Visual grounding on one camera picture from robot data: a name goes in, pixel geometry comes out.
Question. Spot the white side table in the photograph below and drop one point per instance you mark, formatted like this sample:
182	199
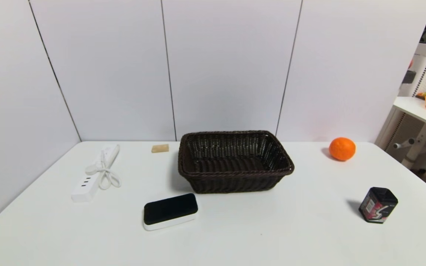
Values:
416	107

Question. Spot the small tan wooden block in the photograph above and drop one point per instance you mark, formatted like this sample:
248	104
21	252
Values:
160	148

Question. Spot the black tin can red label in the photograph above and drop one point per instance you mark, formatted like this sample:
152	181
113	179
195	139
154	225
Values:
378	205

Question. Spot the black and white board eraser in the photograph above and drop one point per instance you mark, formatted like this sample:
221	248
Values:
168	208

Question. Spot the orange fruit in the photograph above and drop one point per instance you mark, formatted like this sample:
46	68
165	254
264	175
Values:
342	149

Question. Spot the dark brown wicker basket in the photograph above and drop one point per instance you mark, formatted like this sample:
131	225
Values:
235	173

